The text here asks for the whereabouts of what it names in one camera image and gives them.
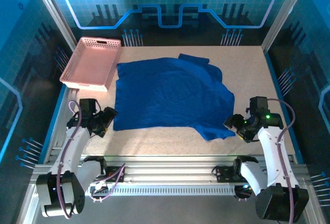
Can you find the blue printed t-shirt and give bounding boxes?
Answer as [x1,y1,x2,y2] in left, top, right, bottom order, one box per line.
[112,53,236,142]

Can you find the pink plastic basket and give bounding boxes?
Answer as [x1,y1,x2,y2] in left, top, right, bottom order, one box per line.
[59,36,122,93]

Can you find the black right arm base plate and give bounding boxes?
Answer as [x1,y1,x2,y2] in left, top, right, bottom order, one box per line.
[215,164,237,183]

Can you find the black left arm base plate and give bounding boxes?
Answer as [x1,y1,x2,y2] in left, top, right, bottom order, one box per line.
[102,164,126,183]

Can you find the aluminium side rail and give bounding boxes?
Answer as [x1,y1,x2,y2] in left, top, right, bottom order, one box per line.
[46,86,79,163]

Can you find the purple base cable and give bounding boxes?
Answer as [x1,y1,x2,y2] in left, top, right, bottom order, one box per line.
[90,163,127,202]

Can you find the wire bundle with green light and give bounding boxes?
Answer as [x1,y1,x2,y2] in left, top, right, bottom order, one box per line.
[234,184,255,201]

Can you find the white wire connector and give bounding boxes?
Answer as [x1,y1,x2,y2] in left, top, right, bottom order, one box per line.
[91,180,109,203]

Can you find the aluminium frame rail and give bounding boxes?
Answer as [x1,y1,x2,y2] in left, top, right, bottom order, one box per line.
[33,154,310,183]

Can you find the white slotted cable duct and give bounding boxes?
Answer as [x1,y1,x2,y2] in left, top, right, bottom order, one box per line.
[89,185,237,196]

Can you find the aluminium frame post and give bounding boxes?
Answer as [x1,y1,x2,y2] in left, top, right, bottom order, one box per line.
[28,0,78,45]
[260,0,311,51]

